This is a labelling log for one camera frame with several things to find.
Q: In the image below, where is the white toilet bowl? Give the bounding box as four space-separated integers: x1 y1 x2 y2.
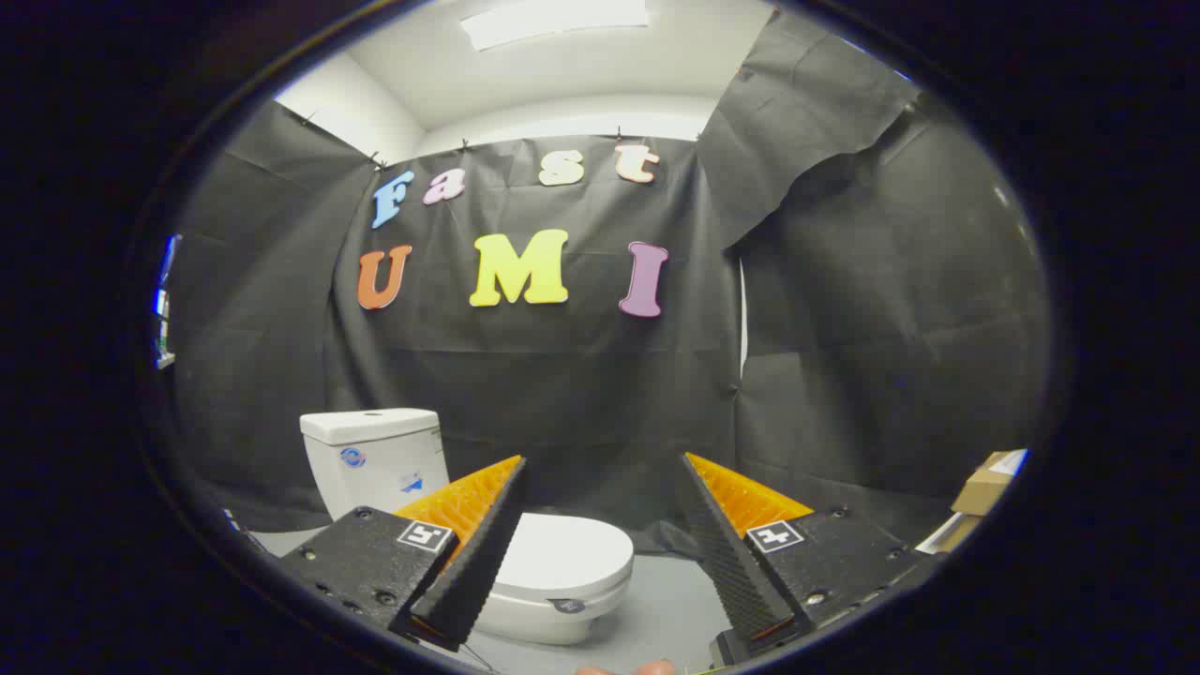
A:
472 572 634 646

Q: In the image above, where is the blue globe poster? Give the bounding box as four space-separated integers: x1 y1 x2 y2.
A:
155 234 182 318

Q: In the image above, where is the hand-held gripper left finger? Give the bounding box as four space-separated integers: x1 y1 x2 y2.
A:
279 456 529 653

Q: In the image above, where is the ceiling light panel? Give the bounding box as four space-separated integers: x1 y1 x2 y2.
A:
459 0 651 53

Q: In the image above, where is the white toilet tank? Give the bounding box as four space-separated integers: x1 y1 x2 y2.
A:
300 409 451 522

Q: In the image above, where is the brown cardboard box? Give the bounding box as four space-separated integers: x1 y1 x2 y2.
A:
952 450 1028 518

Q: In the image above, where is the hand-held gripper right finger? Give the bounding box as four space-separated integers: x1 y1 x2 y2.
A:
677 453 948 668

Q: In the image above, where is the black backdrop cloth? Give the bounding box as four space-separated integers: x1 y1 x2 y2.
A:
164 9 1051 563

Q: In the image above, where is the white toilet lid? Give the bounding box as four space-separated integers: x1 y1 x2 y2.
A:
487 512 636 603

